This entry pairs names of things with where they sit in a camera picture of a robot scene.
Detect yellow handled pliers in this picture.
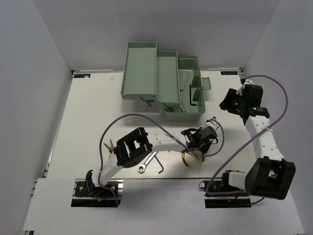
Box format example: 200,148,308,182
181,151,201,169
103,139,116,160

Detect large silver ratchet wrench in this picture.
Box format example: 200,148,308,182
137,152,158,174

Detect green toolbox with clear lid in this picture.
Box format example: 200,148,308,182
120,42,211,121

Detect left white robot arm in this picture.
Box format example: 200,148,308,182
85,126,218,195

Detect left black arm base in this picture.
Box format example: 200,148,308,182
71,179,123,208

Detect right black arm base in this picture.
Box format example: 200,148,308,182
199,179,251,209

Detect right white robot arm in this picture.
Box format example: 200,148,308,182
220,82,296,200

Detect right blue table sticker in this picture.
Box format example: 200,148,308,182
221,71,238,75

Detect blue table sticker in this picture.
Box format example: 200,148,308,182
74,74,91,78
221,71,238,75

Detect left blue table sticker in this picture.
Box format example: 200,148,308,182
74,74,91,78

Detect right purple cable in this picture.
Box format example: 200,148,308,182
204,74,289,205

